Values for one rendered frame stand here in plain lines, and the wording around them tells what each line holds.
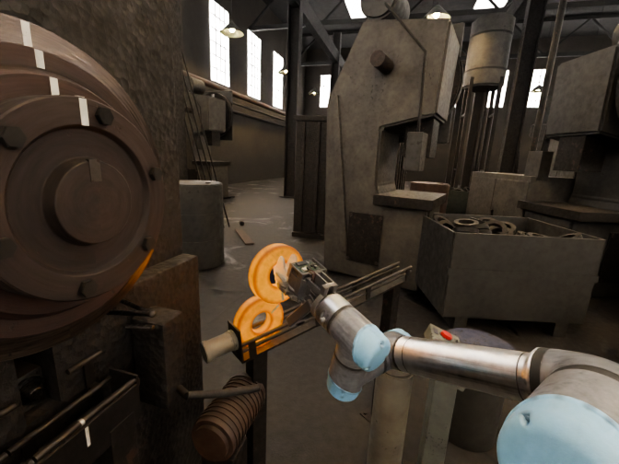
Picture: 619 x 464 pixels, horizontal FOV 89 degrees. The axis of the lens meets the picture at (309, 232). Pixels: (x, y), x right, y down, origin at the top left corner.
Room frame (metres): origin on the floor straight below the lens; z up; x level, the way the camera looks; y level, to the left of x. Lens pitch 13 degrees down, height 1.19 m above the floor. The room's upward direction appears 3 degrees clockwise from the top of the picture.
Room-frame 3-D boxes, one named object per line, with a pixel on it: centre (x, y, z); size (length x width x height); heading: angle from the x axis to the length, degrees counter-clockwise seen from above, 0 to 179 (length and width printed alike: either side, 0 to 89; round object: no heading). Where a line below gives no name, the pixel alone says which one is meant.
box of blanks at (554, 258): (2.47, -1.49, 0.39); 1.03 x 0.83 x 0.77; 89
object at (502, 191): (3.90, -2.48, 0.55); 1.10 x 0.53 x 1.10; 4
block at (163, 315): (0.70, 0.37, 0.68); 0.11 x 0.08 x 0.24; 74
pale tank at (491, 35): (8.34, -4.07, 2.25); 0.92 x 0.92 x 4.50
